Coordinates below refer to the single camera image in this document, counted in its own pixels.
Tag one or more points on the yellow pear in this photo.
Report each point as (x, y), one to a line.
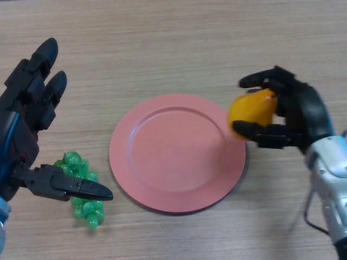
(252, 108)

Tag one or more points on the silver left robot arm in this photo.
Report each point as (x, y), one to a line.
(2, 230)

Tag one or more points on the pink round plate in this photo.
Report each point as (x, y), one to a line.
(173, 154)

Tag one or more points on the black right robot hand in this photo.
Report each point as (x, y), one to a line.
(306, 111)

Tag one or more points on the green grape bunch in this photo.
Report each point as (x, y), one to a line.
(90, 214)

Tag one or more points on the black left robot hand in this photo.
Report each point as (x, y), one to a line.
(19, 149)

